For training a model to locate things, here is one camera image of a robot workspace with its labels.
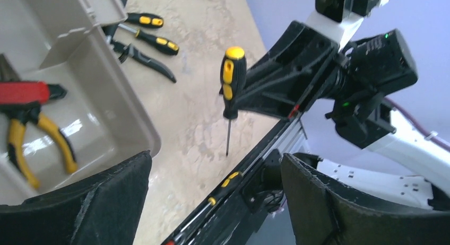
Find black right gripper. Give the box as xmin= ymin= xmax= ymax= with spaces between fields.
xmin=235 ymin=21 xmax=348 ymax=119

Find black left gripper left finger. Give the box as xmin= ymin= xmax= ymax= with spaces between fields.
xmin=1 ymin=151 xmax=152 ymax=244

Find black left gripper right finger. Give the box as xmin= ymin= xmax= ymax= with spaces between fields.
xmin=281 ymin=153 xmax=449 ymax=244

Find yellow black screwdriver large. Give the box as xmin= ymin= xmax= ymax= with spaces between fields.
xmin=220 ymin=46 xmax=247 ymax=156

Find yellow black pliers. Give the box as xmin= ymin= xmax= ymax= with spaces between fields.
xmin=0 ymin=54 xmax=79 ymax=190

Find red black folding tool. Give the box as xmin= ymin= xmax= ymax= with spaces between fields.
xmin=1 ymin=81 xmax=67 ymax=106

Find black grey pruning shears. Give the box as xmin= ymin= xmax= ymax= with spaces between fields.
xmin=102 ymin=24 xmax=177 ymax=83

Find beige plastic tool box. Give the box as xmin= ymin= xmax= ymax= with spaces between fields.
xmin=1 ymin=0 xmax=161 ymax=205

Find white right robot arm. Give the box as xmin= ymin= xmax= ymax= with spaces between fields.
xmin=220 ymin=21 xmax=449 ymax=211

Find yellow black screwdriver slim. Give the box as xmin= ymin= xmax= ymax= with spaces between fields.
xmin=118 ymin=23 xmax=179 ymax=56

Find yellow black screwdriver upper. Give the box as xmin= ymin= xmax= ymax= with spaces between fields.
xmin=125 ymin=13 xmax=164 ymax=29

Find aluminium frame rail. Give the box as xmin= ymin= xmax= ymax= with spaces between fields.
xmin=242 ymin=118 xmax=310 ymax=174

